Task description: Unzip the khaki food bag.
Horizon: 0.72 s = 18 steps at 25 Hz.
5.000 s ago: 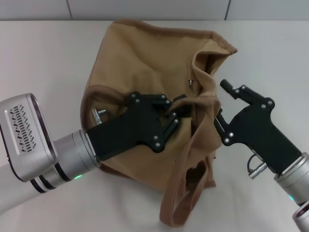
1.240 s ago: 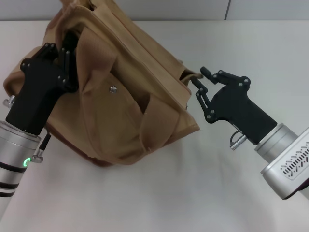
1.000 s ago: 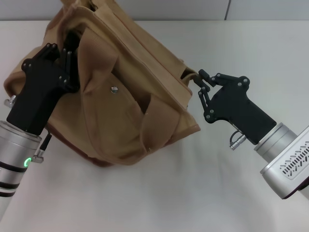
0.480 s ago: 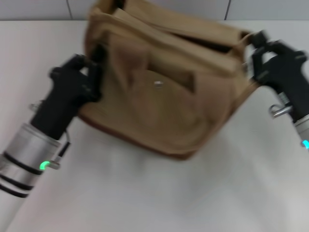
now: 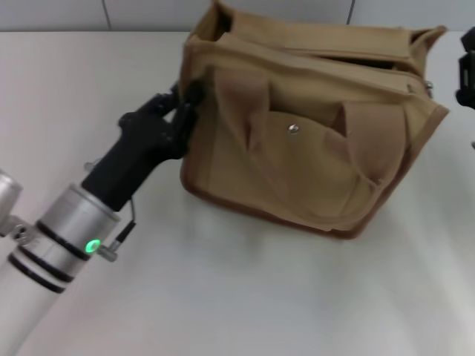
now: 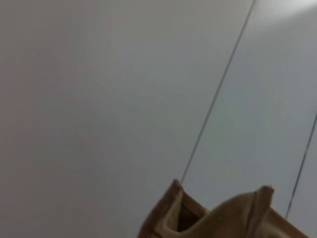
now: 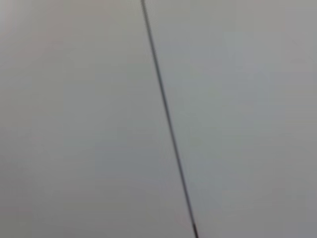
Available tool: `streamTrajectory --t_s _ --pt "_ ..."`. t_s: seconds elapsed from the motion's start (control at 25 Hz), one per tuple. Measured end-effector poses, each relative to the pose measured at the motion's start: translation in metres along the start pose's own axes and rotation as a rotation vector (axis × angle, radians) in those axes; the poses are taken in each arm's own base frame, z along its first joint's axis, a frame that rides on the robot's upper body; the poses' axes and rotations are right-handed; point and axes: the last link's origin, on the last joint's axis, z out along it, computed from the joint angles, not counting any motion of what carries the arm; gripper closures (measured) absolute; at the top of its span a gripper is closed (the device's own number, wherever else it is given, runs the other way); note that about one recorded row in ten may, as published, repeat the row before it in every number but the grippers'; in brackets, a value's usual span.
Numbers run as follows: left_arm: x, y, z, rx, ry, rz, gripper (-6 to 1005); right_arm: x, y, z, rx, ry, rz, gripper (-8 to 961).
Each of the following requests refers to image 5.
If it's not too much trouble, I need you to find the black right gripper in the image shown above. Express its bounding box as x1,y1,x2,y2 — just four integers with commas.
455,27,475,111

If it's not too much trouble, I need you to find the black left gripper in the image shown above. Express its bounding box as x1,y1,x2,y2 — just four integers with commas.
80,82,205,214

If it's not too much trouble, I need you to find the khaki canvas food bag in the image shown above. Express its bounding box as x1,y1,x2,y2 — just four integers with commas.
179,0,451,240

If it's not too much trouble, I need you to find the gripper cable with silver connector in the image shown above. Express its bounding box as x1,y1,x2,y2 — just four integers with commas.
96,199,139,262

